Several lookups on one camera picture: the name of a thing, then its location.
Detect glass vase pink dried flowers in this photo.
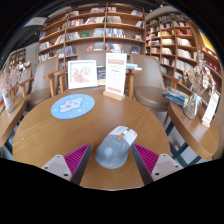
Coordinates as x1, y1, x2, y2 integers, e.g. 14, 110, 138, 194
0, 64, 23, 114

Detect small white table sign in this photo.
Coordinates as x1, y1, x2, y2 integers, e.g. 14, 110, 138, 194
201, 90, 221, 128

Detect brown padded wooden armchair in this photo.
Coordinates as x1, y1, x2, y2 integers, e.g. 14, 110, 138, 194
128, 53, 183, 124
9, 56, 69, 111
56, 49, 142, 100

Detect grey computer mouse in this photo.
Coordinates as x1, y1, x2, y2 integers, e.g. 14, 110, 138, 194
94, 125, 138, 170

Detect white red sign wooden base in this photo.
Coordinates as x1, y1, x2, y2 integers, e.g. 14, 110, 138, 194
102, 52, 128, 102

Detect white hanging ceiling panel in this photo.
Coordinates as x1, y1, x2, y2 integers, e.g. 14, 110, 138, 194
24, 16, 48, 28

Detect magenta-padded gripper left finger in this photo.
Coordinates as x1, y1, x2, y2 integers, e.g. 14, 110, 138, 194
41, 143, 92, 186

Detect round wooden side table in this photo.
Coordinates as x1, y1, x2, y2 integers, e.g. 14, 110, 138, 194
164, 101, 220, 166
0, 96, 28, 158

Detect round blue mouse pad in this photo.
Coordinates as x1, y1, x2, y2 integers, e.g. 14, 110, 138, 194
50, 93, 96, 120

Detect dark-covered standing book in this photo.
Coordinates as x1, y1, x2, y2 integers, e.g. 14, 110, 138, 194
96, 65, 107, 86

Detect white framed floral picture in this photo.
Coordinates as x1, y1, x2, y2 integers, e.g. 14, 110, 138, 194
67, 59, 99, 90

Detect glass vase pale dried flowers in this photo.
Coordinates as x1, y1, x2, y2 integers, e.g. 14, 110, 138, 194
182, 49, 217, 120

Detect angled wooden bookshelf unit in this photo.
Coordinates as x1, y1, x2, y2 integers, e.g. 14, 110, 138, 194
144, 11, 223, 101

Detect small distant wooden bookshelf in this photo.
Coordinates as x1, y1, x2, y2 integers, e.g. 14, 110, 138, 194
8, 48, 28, 69

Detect flat stack of teal books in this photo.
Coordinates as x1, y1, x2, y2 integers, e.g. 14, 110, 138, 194
125, 62, 143, 72

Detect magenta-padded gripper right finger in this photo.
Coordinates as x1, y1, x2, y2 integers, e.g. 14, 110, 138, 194
131, 143, 184, 186

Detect wide wooden bookshelf unit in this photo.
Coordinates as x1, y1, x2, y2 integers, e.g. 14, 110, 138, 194
36, 3, 147, 73

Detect stack of blue books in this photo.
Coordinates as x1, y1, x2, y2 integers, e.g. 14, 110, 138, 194
162, 87, 191, 109

